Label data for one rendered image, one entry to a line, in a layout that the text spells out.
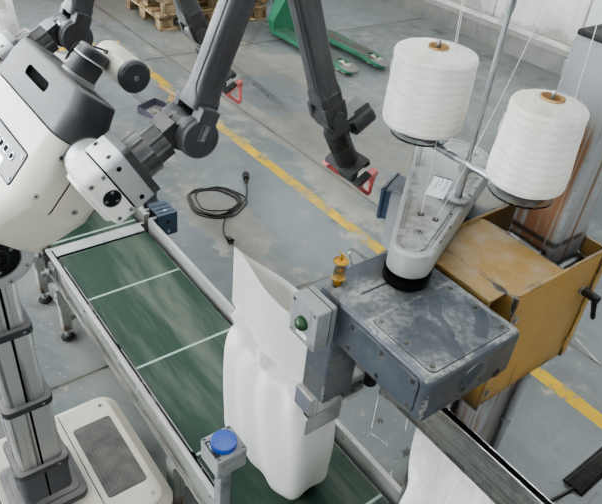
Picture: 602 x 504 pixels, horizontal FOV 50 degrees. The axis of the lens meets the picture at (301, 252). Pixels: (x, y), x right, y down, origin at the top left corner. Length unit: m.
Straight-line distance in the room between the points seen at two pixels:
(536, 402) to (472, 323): 1.88
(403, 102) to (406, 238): 0.27
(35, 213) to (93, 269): 1.42
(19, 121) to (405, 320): 0.86
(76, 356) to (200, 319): 0.68
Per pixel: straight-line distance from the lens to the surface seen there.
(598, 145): 1.34
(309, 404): 1.35
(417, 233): 1.22
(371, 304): 1.16
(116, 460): 2.25
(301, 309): 1.16
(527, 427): 2.92
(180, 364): 2.34
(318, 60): 1.37
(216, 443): 1.53
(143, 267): 2.76
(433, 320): 1.15
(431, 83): 1.25
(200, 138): 1.23
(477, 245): 1.38
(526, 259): 1.38
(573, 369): 3.27
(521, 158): 1.14
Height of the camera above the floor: 2.08
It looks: 36 degrees down
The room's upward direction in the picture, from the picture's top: 7 degrees clockwise
